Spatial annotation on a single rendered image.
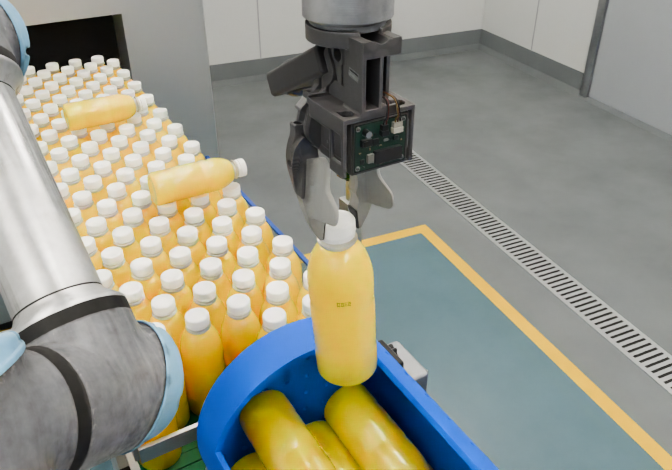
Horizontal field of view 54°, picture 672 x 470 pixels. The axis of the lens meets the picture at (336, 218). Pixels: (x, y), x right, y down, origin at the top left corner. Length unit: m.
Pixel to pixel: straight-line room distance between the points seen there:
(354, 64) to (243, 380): 0.44
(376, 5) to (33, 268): 0.38
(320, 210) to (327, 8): 0.19
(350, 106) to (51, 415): 0.33
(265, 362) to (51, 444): 0.33
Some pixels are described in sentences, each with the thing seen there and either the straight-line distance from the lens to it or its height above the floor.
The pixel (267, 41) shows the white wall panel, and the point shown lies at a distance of 5.37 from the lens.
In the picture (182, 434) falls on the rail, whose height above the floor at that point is 0.98.
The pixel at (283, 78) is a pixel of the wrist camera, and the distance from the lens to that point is 0.63.
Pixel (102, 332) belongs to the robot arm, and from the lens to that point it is 0.62.
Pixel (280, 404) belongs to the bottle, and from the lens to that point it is 0.88.
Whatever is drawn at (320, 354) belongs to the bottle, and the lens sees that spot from 0.74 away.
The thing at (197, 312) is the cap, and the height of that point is 1.10.
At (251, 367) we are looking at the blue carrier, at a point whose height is 1.22.
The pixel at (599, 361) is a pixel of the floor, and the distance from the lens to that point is 2.78.
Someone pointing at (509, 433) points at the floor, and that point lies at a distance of 2.42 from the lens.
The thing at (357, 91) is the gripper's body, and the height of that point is 1.60.
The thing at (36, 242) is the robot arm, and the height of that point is 1.45.
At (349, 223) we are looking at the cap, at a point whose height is 1.45.
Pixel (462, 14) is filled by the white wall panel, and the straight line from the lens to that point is 6.15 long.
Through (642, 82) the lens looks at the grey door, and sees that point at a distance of 4.93.
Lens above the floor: 1.79
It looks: 31 degrees down
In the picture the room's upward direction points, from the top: straight up
